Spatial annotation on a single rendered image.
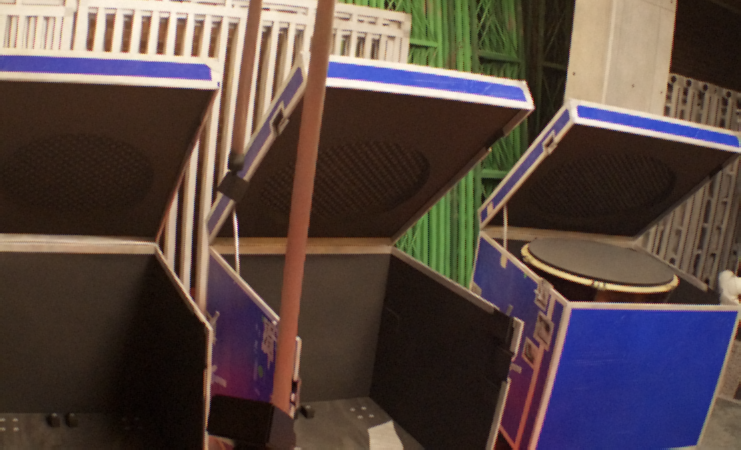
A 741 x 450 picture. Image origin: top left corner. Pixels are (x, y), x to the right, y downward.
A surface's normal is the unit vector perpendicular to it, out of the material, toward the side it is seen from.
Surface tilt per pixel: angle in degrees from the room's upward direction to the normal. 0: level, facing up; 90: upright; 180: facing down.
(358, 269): 90
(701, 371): 90
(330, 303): 90
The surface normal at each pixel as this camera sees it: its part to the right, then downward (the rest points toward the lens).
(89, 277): 0.44, 0.24
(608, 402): 0.17, 0.23
